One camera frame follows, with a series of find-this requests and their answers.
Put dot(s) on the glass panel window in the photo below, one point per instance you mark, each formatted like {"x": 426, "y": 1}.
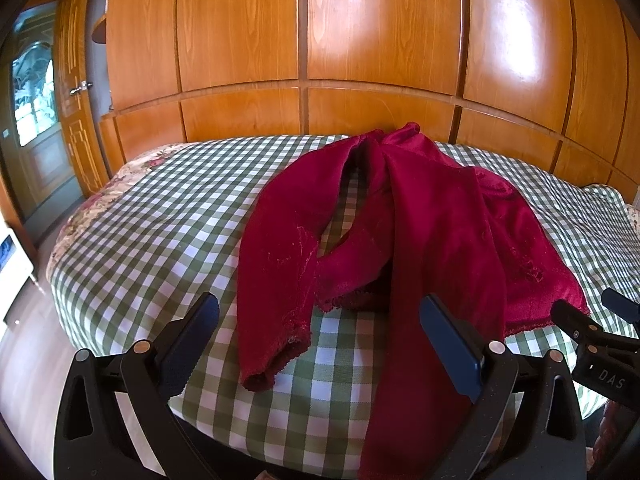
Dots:
{"x": 33, "y": 92}

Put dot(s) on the silver door handle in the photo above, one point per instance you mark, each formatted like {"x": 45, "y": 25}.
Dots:
{"x": 84, "y": 85}

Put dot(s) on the glossy wooden wardrobe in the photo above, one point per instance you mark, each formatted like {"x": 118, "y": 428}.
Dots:
{"x": 552, "y": 82}

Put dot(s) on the wooden room door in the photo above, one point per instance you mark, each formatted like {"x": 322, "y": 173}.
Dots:
{"x": 71, "y": 86}

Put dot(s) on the green white checkered bedsheet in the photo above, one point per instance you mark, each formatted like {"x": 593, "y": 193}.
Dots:
{"x": 176, "y": 233}

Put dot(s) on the white device at left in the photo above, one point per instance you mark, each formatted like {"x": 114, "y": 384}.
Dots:
{"x": 16, "y": 269}

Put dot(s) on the red knitted garment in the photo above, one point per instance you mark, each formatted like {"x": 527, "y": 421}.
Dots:
{"x": 381, "y": 221}

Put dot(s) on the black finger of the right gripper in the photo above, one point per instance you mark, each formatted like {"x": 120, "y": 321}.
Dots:
{"x": 625, "y": 308}
{"x": 577, "y": 325}

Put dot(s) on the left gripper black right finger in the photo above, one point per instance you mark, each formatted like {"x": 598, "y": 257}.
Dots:
{"x": 525, "y": 422}

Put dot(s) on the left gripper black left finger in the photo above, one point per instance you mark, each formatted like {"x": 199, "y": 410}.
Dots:
{"x": 91, "y": 439}

